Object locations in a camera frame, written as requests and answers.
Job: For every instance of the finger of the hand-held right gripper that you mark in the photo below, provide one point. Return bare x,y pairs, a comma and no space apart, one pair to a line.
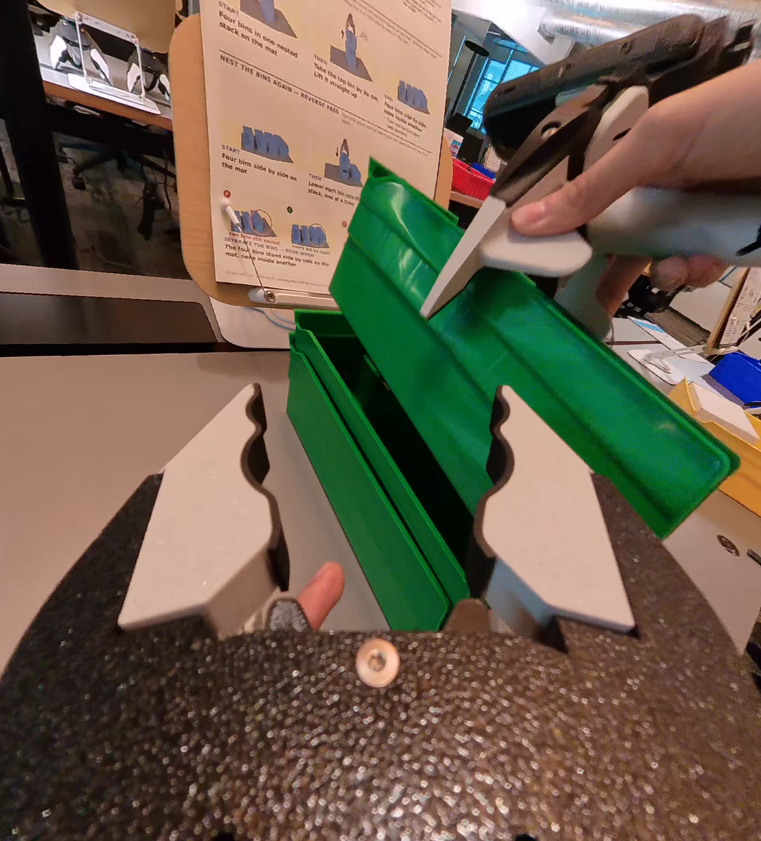
469,253

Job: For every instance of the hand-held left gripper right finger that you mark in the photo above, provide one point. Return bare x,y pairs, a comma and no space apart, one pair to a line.
551,539

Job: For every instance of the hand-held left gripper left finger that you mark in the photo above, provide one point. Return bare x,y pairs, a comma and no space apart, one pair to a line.
203,539

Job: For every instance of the green plastic bin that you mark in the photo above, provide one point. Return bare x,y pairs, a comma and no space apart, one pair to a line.
551,368
413,460
367,512

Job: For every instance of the metal desk grommet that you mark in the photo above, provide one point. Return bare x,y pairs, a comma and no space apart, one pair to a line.
727,545

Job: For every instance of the person's right hand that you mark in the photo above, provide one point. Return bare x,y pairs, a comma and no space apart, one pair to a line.
715,138

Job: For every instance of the person's left hand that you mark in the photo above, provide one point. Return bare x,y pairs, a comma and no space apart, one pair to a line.
324,591

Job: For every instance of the red plastic bin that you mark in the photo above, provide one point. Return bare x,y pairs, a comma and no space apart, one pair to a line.
469,179

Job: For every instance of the black floor lamp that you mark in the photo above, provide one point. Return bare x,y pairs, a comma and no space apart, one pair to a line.
474,79

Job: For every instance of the white sheet clip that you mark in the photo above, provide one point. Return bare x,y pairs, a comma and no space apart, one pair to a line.
230,211

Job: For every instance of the blue plastic bin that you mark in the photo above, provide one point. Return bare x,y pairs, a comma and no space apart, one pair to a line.
748,378

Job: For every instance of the clear acrylic stand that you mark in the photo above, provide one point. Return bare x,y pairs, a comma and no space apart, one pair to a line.
107,52

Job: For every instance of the white table black legs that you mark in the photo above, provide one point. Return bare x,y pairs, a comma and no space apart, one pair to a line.
19,131

